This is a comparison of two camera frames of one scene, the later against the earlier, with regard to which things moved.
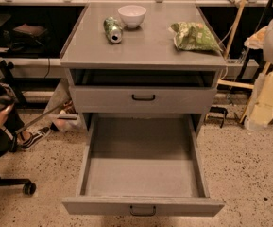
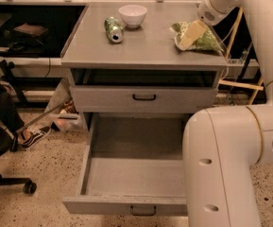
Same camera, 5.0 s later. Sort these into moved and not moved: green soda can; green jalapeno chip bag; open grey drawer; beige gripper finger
Moved: beige gripper finger
Not moved: green jalapeno chip bag; open grey drawer; green soda can
